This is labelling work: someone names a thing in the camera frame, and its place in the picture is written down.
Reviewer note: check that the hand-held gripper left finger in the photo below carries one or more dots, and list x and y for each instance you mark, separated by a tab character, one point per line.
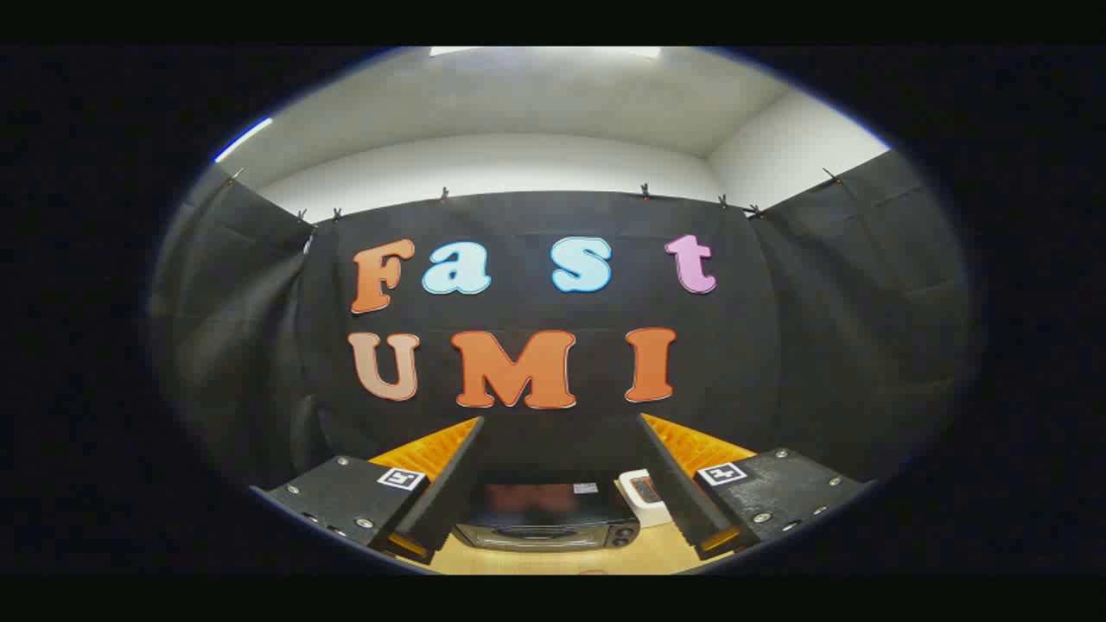
449	497

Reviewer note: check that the black toaster oven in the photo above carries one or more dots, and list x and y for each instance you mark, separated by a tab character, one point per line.
544	514

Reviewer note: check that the white slot toaster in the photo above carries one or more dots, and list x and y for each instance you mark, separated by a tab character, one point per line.
638	510

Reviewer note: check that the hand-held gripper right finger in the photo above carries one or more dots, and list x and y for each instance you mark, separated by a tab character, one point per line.
674	497

